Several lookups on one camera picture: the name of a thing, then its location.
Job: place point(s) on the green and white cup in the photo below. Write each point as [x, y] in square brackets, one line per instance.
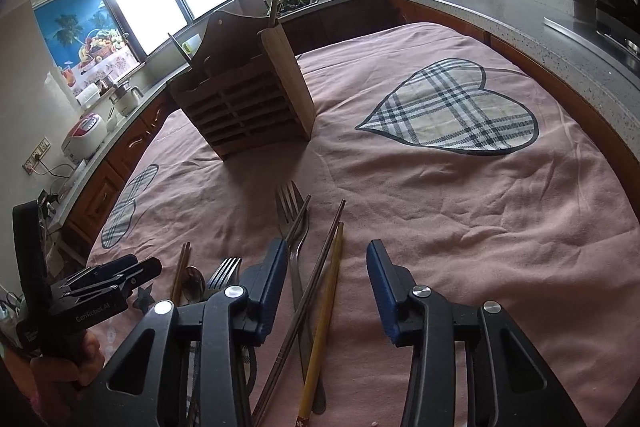
[192, 43]

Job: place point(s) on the white and red rice cooker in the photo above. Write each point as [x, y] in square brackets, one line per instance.
[85, 134]

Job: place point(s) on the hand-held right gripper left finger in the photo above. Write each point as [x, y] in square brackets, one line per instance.
[275, 267]

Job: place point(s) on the wall socket strip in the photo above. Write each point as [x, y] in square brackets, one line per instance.
[37, 155]

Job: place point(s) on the white container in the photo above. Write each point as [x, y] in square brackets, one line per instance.
[89, 96]

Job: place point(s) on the yellow chopstick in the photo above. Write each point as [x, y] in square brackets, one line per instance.
[327, 292]

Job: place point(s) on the black cooktop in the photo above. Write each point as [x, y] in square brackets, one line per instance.
[615, 32]

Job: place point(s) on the black charger plug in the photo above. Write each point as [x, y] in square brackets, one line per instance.
[47, 202]

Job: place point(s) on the grey kitchen countertop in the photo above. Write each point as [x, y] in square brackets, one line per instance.
[525, 17]

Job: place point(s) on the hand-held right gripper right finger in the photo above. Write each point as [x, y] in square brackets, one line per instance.
[380, 277]

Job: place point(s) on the green leafy vegetables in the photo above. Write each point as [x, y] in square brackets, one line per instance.
[292, 1]

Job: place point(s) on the pink tablecloth with plaid hearts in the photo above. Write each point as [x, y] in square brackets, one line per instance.
[400, 207]

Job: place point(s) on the person's left hand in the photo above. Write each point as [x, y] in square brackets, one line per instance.
[92, 357]

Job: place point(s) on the long steel fork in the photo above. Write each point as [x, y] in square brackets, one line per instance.
[290, 212]

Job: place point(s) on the small white electric pot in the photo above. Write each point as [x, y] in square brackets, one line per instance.
[125, 102]

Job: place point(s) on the steel spoon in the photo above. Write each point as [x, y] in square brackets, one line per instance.
[192, 282]

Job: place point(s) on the wooden utensil holder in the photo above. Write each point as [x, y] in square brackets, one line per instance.
[240, 107]

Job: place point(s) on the tropical wall poster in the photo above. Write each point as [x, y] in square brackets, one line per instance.
[65, 22]

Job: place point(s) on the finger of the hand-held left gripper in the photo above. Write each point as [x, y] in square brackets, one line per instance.
[115, 264]
[145, 269]

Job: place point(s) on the short steel fork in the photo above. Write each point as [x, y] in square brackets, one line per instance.
[222, 274]

